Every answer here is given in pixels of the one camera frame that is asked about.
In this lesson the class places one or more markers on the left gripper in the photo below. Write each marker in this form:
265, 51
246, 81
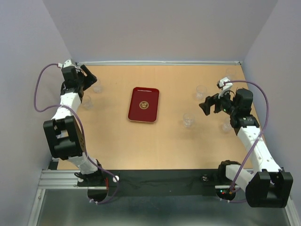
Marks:
90, 79

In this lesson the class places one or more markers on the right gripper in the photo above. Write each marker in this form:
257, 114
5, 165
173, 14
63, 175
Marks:
209, 101

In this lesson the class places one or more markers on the clear glass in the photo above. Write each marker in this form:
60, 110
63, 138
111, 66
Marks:
201, 92
97, 87
87, 102
188, 120

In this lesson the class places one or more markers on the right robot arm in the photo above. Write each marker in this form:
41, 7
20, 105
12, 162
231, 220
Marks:
268, 186

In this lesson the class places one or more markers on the clear glass under right arm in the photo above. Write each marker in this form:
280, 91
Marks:
226, 126

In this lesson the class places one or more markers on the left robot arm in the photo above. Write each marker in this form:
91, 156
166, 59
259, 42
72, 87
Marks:
64, 137

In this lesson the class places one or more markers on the red lacquer tray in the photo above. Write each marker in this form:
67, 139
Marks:
143, 105

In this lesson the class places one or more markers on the clear glass far right corner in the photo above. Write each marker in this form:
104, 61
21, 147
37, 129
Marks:
231, 73

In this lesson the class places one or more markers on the black base mat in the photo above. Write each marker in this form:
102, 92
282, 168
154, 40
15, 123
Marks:
165, 182

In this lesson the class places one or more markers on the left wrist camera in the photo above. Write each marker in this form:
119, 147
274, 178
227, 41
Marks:
67, 63

